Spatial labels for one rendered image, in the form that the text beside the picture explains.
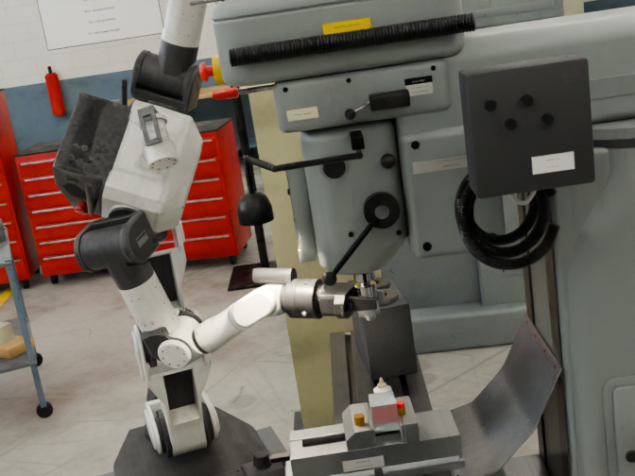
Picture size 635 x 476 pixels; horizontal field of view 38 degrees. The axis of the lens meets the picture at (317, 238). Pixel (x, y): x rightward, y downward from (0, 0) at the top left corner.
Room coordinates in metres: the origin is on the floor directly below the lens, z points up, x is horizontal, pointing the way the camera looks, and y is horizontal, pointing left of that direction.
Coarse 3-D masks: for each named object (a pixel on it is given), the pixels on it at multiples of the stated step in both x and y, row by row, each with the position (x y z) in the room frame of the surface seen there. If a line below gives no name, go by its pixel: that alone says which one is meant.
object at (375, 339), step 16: (384, 288) 2.21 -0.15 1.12; (384, 304) 2.11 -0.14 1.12; (400, 304) 2.10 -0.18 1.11; (352, 320) 2.29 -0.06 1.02; (368, 320) 2.09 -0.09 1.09; (384, 320) 2.09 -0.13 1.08; (400, 320) 2.09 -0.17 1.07; (368, 336) 2.09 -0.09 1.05; (384, 336) 2.09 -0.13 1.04; (400, 336) 2.09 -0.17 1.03; (368, 352) 2.09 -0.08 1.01; (384, 352) 2.09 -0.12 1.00; (400, 352) 2.09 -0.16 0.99; (368, 368) 2.12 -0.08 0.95; (384, 368) 2.09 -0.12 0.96; (400, 368) 2.09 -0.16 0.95; (416, 368) 2.10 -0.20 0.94
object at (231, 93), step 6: (270, 84) 1.95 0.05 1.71; (222, 90) 1.95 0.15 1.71; (228, 90) 1.94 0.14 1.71; (234, 90) 1.94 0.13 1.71; (240, 90) 1.95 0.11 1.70; (246, 90) 1.95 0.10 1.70; (252, 90) 1.94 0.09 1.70; (258, 90) 1.94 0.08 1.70; (264, 90) 1.94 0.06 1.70; (270, 90) 1.95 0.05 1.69; (216, 96) 1.94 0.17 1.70; (222, 96) 1.94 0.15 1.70; (228, 96) 1.94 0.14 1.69; (234, 96) 1.94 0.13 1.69
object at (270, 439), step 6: (270, 426) 2.97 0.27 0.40; (258, 432) 2.94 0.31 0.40; (264, 432) 2.93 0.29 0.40; (270, 432) 2.92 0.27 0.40; (264, 438) 2.88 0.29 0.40; (270, 438) 2.87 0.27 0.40; (276, 438) 2.87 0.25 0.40; (270, 444) 2.83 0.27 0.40; (276, 444) 2.83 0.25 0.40; (282, 444) 2.82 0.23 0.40; (270, 450) 2.79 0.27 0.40; (276, 450) 2.78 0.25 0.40; (282, 450) 2.78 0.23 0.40; (102, 474) 2.80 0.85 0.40; (108, 474) 2.79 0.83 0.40
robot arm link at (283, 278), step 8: (256, 272) 1.94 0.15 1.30; (264, 272) 1.93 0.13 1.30; (272, 272) 1.92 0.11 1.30; (280, 272) 1.92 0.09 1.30; (288, 272) 1.91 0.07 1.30; (296, 272) 1.93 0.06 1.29; (256, 280) 1.94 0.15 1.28; (264, 280) 1.93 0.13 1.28; (272, 280) 1.92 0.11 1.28; (280, 280) 1.91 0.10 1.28; (288, 280) 1.90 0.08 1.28; (296, 280) 1.90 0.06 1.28; (272, 288) 1.90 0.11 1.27; (280, 288) 1.91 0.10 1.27; (288, 288) 1.89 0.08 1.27; (280, 296) 1.90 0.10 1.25; (288, 296) 1.88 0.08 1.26; (280, 304) 1.89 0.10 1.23; (288, 304) 1.87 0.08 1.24; (280, 312) 1.90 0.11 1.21; (288, 312) 1.88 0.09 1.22; (296, 312) 1.87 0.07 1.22
